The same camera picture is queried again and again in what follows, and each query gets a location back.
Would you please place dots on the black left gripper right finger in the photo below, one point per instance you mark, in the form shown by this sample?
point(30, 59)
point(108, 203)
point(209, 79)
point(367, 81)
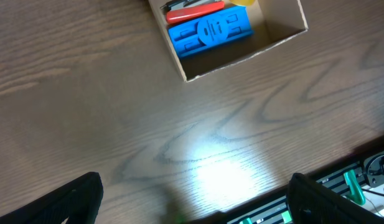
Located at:
point(310, 202)

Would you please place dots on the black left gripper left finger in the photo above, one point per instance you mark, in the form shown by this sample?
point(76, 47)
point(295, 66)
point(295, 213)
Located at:
point(75, 202)

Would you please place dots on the brown cardboard box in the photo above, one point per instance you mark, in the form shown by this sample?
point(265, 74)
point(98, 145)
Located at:
point(273, 22)

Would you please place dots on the yellow tape roll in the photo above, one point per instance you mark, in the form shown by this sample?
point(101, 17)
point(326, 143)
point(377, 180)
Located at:
point(244, 3)

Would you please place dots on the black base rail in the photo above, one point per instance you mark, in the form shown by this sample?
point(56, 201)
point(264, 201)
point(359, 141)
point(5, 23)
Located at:
point(354, 178)

